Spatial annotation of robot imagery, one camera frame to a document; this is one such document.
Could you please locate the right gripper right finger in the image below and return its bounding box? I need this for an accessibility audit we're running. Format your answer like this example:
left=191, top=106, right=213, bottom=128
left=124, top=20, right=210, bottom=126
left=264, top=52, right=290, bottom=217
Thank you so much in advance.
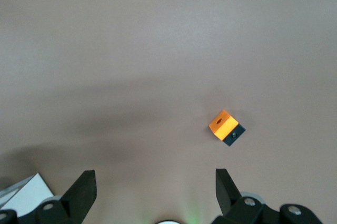
left=212, top=168, right=325, bottom=224

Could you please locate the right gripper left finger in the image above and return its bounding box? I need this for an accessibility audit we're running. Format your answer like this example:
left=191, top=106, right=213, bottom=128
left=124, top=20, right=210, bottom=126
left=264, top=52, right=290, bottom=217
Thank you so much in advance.
left=0, top=170, right=96, bottom=224

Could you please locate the white drawer cabinet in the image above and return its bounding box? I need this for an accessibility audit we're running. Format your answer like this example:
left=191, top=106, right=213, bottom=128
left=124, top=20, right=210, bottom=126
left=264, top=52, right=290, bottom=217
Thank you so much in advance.
left=0, top=172, right=55, bottom=218

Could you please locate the orange and black box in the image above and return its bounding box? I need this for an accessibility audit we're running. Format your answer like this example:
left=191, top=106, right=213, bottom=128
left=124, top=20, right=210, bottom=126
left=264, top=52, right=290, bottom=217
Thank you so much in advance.
left=207, top=109, right=247, bottom=148

